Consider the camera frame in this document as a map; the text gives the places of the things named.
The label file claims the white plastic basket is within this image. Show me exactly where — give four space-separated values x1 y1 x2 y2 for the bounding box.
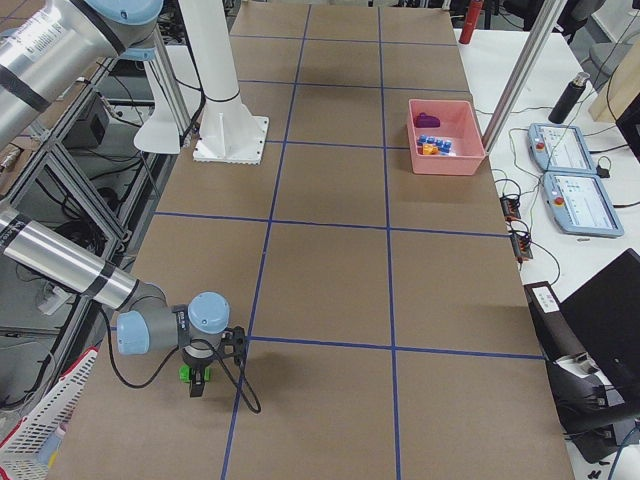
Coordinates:
1 347 98 479

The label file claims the purple toy block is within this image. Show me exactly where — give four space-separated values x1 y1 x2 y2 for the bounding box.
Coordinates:
414 112 441 129

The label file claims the upper usb hub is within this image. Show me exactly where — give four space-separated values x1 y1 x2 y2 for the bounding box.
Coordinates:
500 195 521 221

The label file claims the lower teach pendant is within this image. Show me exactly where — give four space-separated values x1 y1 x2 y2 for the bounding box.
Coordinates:
542 171 624 238

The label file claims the aluminium frame post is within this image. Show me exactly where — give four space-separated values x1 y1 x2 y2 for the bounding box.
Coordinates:
482 0 567 154

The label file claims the upper teach pendant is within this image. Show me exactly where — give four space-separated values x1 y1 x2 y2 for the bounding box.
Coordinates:
527 123 596 174

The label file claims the long blue toy block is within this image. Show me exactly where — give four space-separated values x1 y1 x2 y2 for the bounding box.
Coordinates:
416 135 452 155

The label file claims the teach pendant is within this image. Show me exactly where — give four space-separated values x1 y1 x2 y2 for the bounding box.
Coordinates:
527 123 596 174
542 171 624 238

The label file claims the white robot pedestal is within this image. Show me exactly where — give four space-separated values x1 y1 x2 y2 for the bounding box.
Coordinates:
134 1 269 165

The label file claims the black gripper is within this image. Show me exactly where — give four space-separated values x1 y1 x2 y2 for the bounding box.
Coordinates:
181 346 221 398

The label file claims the red bottle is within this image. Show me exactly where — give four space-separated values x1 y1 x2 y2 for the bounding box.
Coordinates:
458 0 484 45

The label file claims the pink plastic box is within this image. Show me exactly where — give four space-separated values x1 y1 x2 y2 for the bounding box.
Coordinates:
406 99 486 176

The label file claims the black laptop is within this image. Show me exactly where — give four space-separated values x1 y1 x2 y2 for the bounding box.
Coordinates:
561 248 639 400

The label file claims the green toy block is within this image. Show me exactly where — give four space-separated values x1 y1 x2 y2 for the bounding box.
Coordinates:
179 364 211 383

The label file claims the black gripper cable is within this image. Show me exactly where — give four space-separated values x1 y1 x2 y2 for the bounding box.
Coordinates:
97 304 263 414

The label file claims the lower usb hub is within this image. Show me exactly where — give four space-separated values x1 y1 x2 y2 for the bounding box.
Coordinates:
511 233 533 264

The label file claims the usb hub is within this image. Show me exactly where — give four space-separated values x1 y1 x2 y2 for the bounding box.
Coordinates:
511 233 533 264
500 195 521 221

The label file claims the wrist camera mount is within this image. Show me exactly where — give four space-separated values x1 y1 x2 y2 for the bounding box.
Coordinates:
220 326 247 367

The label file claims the black water bottle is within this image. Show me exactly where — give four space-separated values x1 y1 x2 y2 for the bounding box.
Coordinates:
548 71 590 124

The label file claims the orange toy block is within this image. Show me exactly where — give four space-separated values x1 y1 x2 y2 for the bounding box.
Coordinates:
422 144 439 155

